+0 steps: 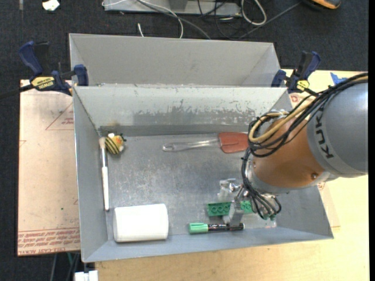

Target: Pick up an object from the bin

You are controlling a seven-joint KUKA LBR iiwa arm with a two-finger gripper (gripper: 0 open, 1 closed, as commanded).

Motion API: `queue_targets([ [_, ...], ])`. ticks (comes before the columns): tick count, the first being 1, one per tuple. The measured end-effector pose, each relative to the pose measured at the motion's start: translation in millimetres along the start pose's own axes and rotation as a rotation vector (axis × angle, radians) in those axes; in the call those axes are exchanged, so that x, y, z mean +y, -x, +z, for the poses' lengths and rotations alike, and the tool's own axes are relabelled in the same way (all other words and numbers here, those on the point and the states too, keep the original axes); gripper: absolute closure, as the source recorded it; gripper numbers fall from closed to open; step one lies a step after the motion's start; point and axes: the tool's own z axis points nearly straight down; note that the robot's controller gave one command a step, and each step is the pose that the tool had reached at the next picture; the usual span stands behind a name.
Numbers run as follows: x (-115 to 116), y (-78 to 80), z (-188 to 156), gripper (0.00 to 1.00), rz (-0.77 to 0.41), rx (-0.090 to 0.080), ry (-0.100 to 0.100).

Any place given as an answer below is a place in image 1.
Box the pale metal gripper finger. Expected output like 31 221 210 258
217 179 238 201
224 198 245 225

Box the yellow and black toy bee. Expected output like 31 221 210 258
104 132 127 156

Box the red spatula with clear handle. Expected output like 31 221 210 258
162 131 250 155

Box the brown cardboard board red print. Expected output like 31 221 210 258
17 79 342 257

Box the white thin brush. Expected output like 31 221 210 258
98 136 111 211

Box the grey metal bin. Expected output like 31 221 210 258
69 33 335 263

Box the black marker with green cap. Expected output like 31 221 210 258
187 221 246 235

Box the green toy brick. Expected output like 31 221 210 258
207 200 254 217

